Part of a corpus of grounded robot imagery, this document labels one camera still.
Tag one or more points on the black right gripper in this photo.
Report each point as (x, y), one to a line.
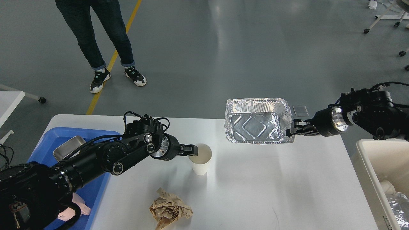
(327, 122)

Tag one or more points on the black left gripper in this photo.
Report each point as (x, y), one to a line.
(170, 148)

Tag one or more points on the white paper cup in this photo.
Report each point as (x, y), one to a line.
(200, 163)

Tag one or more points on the aluminium foil tray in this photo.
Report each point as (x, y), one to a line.
(258, 121)

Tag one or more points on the brown paper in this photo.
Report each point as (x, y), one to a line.
(168, 208)

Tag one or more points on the stainless steel rectangular tray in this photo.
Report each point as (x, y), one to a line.
(67, 147)

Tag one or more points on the pink ribbed mug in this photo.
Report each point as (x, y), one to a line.
(69, 212)

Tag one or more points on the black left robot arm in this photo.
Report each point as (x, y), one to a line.
(33, 194)

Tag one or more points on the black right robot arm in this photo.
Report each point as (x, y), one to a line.
(372, 109)

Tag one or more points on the clear floor plate right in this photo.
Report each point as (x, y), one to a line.
(301, 111)

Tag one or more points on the beige plastic bin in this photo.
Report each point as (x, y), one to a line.
(382, 160)

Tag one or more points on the blue plastic tray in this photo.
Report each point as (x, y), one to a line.
(92, 192)

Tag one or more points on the white cup in bin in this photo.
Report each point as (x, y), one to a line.
(387, 188)

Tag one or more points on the white rolling chair base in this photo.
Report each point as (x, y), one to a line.
(384, 41)

